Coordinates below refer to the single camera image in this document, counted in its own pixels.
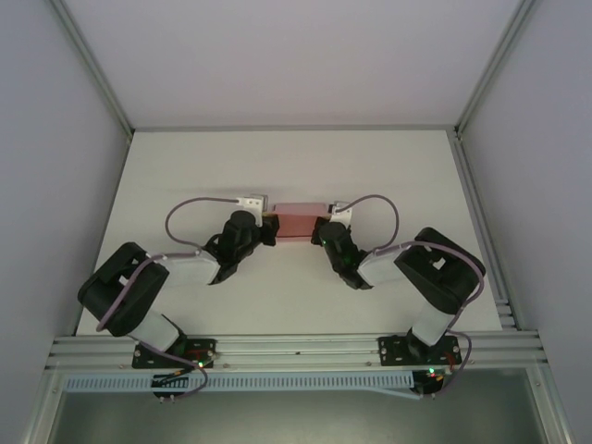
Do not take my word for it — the pink paper box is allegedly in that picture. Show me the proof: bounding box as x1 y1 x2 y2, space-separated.
273 202 327 241

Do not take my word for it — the black controller board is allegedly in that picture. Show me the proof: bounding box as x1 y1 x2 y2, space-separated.
414 368 448 400

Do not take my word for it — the grey metal panel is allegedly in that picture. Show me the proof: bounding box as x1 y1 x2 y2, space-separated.
55 391 547 444

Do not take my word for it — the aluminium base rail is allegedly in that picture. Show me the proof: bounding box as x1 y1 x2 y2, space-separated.
45 328 548 371

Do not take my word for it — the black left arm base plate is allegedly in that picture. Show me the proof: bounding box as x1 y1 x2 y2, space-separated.
131 338 218 370

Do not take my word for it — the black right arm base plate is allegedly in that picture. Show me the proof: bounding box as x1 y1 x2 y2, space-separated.
377 336 462 367

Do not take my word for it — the slotted grey cable duct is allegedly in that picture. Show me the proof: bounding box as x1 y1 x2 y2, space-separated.
62 372 415 393

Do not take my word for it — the aluminium side rail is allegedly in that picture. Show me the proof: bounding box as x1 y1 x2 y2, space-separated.
450 130 523 332

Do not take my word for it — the aluminium frame post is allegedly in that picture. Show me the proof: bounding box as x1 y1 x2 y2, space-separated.
453 0 543 140
58 0 135 140

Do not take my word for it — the aluminium lower frame bar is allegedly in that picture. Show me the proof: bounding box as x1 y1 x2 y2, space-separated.
526 367 577 444
20 364 68 444

